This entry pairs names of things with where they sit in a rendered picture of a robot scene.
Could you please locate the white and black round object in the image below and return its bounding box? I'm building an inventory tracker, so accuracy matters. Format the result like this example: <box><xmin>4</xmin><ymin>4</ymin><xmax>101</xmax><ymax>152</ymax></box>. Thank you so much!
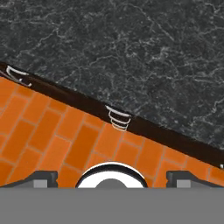
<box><xmin>74</xmin><ymin>161</ymin><xmax>149</xmax><ymax>189</ymax></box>

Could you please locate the silver drawer handle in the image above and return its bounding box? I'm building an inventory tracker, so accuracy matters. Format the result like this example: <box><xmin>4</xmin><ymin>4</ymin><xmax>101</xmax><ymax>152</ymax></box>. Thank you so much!
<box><xmin>110</xmin><ymin>119</ymin><xmax>130</xmax><ymax>128</ymax></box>
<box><xmin>5</xmin><ymin>65</ymin><xmax>31</xmax><ymax>77</ymax></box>
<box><xmin>105</xmin><ymin>105</ymin><xmax>132</xmax><ymax>118</ymax></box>
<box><xmin>108</xmin><ymin>115</ymin><xmax>131</xmax><ymax>123</ymax></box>
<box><xmin>112</xmin><ymin>123</ymin><xmax>129</xmax><ymax>132</ymax></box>
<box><xmin>10</xmin><ymin>76</ymin><xmax>33</xmax><ymax>88</ymax></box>

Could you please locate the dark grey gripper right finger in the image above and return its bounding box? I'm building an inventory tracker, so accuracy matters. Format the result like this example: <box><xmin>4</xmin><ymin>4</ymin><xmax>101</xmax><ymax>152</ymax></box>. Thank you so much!
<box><xmin>165</xmin><ymin>171</ymin><xmax>224</xmax><ymax>189</ymax></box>

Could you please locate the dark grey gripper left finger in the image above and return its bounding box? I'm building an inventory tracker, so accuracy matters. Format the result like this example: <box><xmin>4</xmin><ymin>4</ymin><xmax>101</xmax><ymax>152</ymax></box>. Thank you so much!
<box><xmin>0</xmin><ymin>171</ymin><xmax>59</xmax><ymax>189</ymax></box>

